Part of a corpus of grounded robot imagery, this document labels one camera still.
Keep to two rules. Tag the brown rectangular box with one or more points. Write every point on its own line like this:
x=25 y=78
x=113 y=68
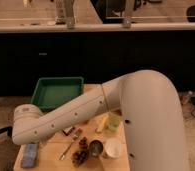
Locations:
x=68 y=131

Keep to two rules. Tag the black chair part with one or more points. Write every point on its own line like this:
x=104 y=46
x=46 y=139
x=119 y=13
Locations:
x=7 y=129

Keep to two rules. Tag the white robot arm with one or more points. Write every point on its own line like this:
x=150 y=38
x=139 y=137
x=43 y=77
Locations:
x=151 y=111

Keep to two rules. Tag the yellow banana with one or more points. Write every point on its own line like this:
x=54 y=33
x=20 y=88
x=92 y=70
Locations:
x=102 y=124

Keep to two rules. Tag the green plastic cup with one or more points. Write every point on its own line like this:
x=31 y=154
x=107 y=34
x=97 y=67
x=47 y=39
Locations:
x=113 y=121

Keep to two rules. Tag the green plastic tray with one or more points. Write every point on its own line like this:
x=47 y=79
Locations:
x=52 y=92

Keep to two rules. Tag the bunch of dark grapes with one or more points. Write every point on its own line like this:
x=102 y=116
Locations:
x=81 y=155

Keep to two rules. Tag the white paper cup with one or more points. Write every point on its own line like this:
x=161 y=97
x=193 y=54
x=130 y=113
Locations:
x=112 y=148

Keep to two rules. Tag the dark metal can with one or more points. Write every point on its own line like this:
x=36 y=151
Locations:
x=95 y=148

